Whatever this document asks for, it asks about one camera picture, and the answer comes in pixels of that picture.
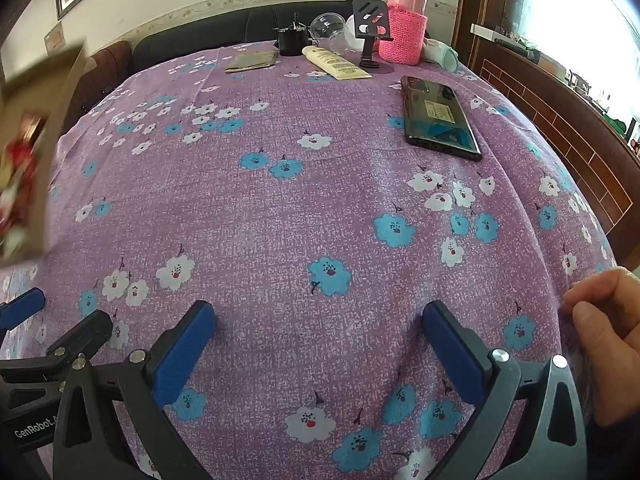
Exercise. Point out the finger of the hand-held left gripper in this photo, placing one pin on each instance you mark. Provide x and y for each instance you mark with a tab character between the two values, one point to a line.
82	331
22	306

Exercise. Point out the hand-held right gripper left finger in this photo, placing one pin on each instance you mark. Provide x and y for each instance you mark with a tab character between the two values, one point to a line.
186	350

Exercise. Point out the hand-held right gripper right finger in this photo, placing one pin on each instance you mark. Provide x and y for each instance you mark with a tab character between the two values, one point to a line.
455	347

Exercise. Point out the pile of mixed snack packets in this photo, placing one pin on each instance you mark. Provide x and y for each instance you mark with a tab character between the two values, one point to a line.
20	170

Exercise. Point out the cardboard box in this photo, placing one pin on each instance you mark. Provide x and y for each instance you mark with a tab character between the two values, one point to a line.
62	110

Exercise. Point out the purple floral tablecloth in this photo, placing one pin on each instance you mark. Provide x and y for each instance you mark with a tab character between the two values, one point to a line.
300	185

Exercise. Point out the black smartphone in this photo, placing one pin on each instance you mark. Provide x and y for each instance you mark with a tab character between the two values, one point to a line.
440	115

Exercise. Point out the brown armchair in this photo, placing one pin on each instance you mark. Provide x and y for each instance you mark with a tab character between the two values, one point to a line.
112	60

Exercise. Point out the small windowsill ornaments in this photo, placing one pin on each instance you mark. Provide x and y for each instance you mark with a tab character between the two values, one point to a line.
600	95

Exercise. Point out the mint green cloth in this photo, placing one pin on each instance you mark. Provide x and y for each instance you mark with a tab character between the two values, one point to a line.
442	55

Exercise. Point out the olive green cloth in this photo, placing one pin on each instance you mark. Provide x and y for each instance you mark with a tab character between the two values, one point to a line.
252	60

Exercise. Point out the black cylindrical rod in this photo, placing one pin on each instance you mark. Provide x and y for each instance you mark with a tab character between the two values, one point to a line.
517	47

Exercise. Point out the cream lotion tube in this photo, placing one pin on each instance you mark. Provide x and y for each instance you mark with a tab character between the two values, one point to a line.
335	63

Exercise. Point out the black sofa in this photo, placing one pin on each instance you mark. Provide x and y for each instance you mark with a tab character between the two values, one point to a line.
200	35

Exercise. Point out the pink knit-sleeved thermos bottle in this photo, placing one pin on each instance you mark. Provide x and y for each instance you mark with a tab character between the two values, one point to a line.
402	35

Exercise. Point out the black pot with clips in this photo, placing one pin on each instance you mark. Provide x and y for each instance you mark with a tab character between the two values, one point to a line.
291	42

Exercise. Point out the white cup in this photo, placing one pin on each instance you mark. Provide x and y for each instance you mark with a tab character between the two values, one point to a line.
352	31

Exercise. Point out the black phone stand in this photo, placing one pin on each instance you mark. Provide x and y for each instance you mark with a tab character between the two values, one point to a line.
370	14

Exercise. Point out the clear plastic cup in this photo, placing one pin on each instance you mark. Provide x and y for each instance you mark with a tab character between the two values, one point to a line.
327	25

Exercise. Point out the window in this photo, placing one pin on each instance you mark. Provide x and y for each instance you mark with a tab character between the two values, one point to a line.
575	10

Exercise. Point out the small wall plaque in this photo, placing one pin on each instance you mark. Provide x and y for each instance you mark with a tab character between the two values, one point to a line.
54	40

